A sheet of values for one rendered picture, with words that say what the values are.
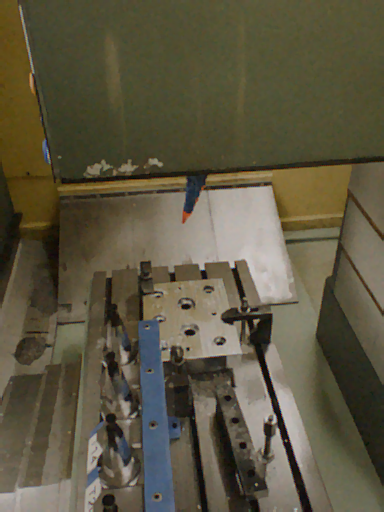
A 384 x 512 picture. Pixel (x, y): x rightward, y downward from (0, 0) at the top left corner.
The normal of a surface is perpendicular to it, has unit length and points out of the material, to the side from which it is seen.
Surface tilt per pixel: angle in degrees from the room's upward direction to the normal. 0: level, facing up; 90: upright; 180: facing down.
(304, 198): 90
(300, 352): 0
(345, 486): 0
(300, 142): 90
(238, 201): 24
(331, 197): 90
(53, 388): 8
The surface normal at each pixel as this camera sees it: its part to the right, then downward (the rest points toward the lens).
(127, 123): 0.11, 0.59
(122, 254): 0.04, -0.49
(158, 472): -0.02, -0.80
